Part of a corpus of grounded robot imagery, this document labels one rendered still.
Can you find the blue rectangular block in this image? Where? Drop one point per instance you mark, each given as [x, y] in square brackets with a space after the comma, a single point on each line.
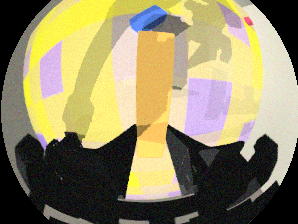
[148, 19]

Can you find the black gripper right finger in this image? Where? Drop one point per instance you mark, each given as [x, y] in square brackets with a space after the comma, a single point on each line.
[193, 160]

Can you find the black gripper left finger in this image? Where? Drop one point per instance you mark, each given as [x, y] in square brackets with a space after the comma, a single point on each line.
[113, 160]

